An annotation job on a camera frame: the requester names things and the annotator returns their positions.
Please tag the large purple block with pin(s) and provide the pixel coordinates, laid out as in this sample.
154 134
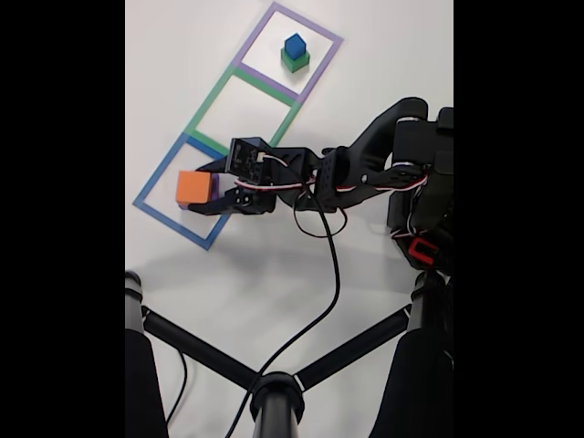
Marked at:
215 187

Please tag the orange block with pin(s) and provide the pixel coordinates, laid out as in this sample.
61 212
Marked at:
194 186

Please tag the green block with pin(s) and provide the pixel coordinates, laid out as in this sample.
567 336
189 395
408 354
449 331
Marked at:
296 65

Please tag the small blue block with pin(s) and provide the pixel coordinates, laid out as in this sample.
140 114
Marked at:
294 45

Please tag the blue tape square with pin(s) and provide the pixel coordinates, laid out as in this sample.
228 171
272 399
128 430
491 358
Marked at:
159 175

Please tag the green tape square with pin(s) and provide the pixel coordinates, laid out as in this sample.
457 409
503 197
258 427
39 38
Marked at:
217 96

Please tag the red table clamp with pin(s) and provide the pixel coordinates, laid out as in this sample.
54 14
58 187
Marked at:
413 248

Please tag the purple tape square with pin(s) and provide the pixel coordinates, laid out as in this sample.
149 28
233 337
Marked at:
305 21

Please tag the black tripod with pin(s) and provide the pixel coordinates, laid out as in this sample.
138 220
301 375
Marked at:
276 406

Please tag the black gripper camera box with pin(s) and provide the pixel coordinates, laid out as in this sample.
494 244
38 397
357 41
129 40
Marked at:
244 159

